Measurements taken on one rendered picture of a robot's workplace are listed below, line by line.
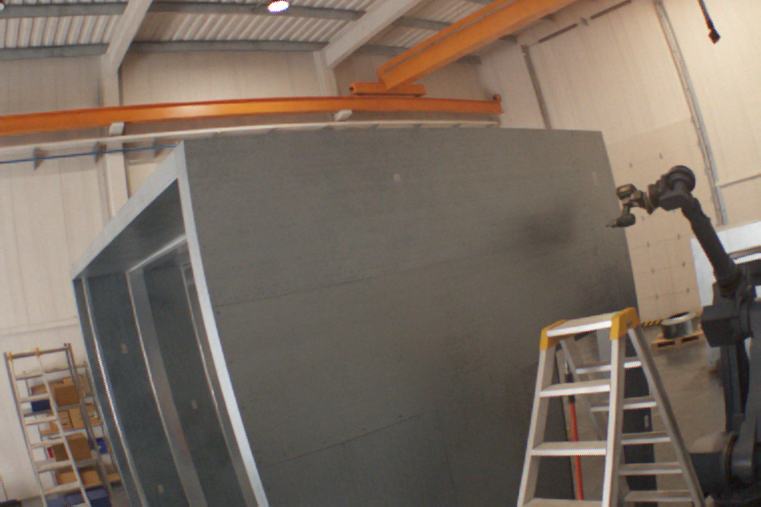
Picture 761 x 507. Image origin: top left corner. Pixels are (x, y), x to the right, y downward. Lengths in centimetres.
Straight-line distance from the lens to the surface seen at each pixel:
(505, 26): 1136
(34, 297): 1030
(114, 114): 1075
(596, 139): 371
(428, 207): 249
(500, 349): 269
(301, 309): 209
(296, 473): 209
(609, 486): 205
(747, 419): 361
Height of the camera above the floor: 264
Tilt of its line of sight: 6 degrees up
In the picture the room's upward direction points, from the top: 12 degrees counter-clockwise
